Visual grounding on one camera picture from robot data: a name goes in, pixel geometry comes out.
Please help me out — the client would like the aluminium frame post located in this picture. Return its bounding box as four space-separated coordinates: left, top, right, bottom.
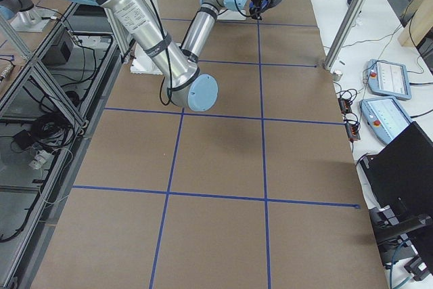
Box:
323 0 365 71

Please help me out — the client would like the lower orange black hub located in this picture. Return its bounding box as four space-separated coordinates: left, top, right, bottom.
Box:
344 122 361 142

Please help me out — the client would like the small metal cylinder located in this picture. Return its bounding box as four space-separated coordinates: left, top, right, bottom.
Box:
332 70 343 82

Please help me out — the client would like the white foam mounting plate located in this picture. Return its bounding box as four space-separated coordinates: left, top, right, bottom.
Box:
131 44 162 75

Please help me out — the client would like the wooden board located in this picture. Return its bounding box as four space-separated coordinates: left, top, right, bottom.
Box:
398 0 432 47

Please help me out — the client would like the black cable bundle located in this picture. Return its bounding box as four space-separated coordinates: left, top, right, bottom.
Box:
28 112 77 150

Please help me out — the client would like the teach pendant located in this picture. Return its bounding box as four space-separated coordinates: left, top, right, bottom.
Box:
366 59 412 100
360 95 413 145

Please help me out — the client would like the lower teach pendant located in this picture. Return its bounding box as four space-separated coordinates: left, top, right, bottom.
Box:
360 95 413 145

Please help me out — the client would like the black monitor stand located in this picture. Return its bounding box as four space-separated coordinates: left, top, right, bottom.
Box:
369 206 432 245

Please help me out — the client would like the black monitor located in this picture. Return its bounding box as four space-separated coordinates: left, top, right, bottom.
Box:
361 122 432 216

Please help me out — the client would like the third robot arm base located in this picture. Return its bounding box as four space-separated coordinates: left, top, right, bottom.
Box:
1 0 51 33

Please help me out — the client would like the upper teach pendant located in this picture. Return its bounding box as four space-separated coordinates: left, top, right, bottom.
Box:
366 59 412 100

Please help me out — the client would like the aluminium side frame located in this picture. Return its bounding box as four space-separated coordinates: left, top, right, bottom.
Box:
1 5 121 288

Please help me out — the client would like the black power box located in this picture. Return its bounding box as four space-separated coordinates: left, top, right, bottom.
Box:
42 34 73 66

